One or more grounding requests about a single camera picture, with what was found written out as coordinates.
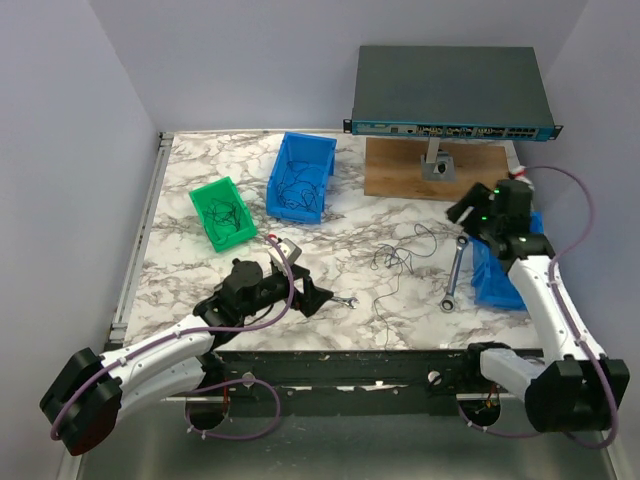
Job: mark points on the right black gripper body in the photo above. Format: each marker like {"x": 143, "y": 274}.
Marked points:
{"x": 494, "y": 227}

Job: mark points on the blue bin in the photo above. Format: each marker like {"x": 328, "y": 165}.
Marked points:
{"x": 298, "y": 183}
{"x": 492, "y": 286}

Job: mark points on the green plastic bin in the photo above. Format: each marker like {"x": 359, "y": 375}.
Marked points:
{"x": 225, "y": 218}

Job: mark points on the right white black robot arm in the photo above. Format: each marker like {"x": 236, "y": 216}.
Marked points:
{"x": 577, "y": 387}

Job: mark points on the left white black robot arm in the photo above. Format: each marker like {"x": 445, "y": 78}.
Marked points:
{"x": 92, "y": 391}

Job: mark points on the small open-end wrench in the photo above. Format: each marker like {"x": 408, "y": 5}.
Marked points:
{"x": 350, "y": 302}

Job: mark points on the brown wooden board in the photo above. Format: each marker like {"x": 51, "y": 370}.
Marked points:
{"x": 393, "y": 170}

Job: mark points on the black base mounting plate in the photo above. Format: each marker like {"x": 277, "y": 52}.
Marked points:
{"x": 407, "y": 402}

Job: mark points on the ratcheting combination wrench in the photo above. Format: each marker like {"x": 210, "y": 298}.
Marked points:
{"x": 448, "y": 303}

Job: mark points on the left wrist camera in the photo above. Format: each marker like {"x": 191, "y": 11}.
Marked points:
{"x": 282, "y": 248}

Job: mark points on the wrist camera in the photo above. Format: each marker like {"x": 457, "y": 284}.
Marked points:
{"x": 282, "y": 248}
{"x": 519, "y": 173}

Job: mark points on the grey metal switch stand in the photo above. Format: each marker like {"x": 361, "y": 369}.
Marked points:
{"x": 437, "y": 165}

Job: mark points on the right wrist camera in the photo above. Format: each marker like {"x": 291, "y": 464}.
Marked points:
{"x": 519, "y": 173}

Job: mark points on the teal network switch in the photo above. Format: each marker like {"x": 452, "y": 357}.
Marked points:
{"x": 453, "y": 92}

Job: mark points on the aluminium frame rail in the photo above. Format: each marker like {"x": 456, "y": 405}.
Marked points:
{"x": 235, "y": 376}

